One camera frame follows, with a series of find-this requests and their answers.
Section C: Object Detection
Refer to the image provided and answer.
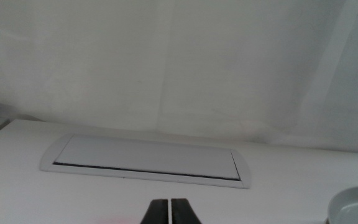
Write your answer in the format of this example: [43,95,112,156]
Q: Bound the grey shallow bowl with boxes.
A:
[326,185,358,224]

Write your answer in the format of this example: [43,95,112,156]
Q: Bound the white table cable hatch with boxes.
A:
[39,133,252,190]

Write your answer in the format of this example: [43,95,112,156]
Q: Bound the white backdrop curtain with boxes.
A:
[0,0,358,155]

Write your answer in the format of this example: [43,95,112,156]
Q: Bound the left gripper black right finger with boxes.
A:
[170,198,203,224]

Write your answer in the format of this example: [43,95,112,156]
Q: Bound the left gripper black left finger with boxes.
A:
[140,198,169,224]

